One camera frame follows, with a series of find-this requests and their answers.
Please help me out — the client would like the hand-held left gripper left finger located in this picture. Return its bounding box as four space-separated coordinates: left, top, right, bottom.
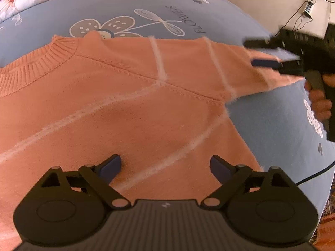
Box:
39 154 132 211

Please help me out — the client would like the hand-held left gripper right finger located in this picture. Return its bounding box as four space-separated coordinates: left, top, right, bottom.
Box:
200 155 294 211

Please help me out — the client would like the white power strip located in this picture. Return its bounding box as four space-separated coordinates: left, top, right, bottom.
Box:
303 0 315 19

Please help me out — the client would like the person's right hand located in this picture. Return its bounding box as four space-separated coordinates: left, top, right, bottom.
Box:
304 74 333 122

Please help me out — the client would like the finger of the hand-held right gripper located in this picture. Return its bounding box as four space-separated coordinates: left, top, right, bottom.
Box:
243 37 283 50
251 59 302 74

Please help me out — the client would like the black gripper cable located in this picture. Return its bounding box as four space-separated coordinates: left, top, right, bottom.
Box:
296 161 335 187

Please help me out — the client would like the blue floral bed sheet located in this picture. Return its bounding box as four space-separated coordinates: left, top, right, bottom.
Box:
0 0 335 215

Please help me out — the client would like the patterned floor mat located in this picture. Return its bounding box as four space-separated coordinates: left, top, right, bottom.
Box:
323 199 335 216

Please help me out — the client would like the orange knit sweater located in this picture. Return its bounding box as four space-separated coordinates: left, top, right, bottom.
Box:
0 30 306 242

